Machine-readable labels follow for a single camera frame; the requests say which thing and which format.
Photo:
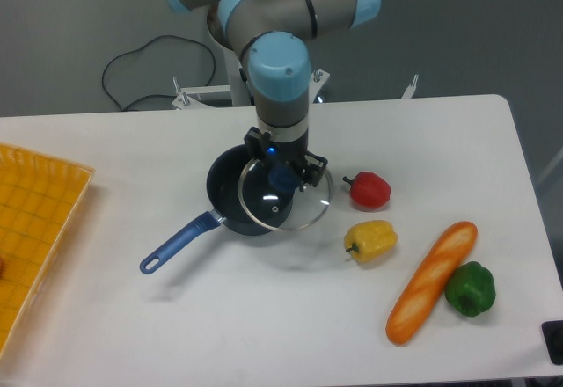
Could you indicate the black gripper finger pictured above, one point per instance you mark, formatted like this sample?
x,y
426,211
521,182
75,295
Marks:
x,y
257,144
311,170

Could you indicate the glass lid blue knob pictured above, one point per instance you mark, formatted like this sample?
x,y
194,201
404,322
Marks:
x,y
282,209

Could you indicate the yellow bell pepper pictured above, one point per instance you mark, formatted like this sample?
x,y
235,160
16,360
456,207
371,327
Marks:
x,y
368,240

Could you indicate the dark blue saucepan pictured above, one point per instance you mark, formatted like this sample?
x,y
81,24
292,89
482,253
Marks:
x,y
222,189

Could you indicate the black table grommet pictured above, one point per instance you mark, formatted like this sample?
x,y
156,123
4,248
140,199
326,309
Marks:
x,y
553,334

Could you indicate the orange baguette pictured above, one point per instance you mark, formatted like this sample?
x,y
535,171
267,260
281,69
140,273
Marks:
x,y
421,293

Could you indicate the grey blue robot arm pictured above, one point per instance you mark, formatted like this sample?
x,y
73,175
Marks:
x,y
267,37

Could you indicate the white table leg bracket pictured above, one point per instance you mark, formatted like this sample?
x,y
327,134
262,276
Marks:
x,y
411,88

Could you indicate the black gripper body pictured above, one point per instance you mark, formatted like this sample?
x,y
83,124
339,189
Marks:
x,y
285,154

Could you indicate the red bell pepper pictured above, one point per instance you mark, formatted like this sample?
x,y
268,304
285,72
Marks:
x,y
368,190

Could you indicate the yellow woven basket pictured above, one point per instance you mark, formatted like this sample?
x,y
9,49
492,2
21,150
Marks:
x,y
39,196

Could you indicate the green bell pepper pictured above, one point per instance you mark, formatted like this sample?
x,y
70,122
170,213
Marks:
x,y
471,290

